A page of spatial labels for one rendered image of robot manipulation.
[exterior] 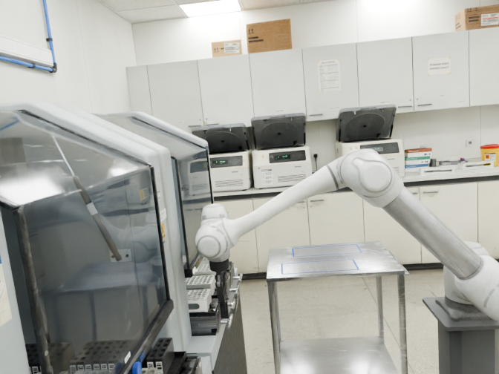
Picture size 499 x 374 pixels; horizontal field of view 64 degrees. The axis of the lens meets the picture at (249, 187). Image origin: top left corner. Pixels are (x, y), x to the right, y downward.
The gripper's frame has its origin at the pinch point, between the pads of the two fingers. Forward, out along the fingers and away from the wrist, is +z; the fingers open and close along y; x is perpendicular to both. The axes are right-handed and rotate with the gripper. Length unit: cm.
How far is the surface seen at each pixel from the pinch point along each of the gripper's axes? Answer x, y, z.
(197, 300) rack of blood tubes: -8.6, 5.1, -6.5
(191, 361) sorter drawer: -4.1, 37.6, -1.8
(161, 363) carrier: -10.2, 45.9, -6.8
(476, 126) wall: 228, -292, -49
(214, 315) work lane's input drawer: -2.6, 5.8, -0.6
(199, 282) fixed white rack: -12.1, -14.0, -6.0
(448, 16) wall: 202, -292, -161
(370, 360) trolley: 63, -45, 52
